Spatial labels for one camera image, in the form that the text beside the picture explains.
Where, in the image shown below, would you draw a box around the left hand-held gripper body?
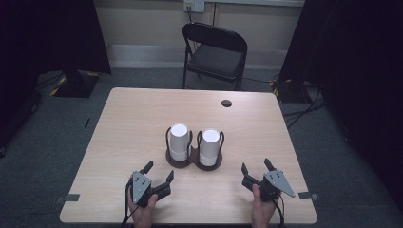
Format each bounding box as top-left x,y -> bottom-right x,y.
125,170 -> 172,208

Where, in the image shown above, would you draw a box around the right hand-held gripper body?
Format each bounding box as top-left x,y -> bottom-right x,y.
241,170 -> 297,203

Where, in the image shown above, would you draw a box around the dark double cup holder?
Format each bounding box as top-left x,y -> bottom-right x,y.
164,126 -> 226,172

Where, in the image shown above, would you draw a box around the white paper cup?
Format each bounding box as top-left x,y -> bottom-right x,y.
168,123 -> 190,162
199,127 -> 221,167

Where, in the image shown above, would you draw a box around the person's left hand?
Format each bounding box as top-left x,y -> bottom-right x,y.
126,188 -> 159,228

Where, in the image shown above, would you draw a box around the person's right hand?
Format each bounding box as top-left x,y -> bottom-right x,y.
251,183 -> 280,228

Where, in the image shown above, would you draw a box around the grey tape strip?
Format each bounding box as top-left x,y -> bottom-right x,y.
297,191 -> 319,201
54,193 -> 81,204

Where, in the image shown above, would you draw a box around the black stand base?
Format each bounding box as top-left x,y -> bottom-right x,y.
49,69 -> 102,99
271,78 -> 313,105

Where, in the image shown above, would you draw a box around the black folding chair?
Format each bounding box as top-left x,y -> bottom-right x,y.
182,22 -> 249,92

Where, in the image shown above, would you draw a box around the black curtain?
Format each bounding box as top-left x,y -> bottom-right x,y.
0,0 -> 112,150
278,0 -> 403,203

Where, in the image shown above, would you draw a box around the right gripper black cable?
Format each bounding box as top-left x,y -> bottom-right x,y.
271,195 -> 286,228

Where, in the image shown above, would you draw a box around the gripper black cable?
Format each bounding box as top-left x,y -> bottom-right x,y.
121,181 -> 141,228
271,195 -> 286,228

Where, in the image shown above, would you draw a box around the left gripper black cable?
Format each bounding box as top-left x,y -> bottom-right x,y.
121,181 -> 141,228

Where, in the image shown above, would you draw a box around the black floor cables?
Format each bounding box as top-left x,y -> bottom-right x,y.
281,80 -> 327,129

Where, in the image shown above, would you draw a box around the white wall socket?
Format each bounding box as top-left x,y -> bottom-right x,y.
182,0 -> 206,14

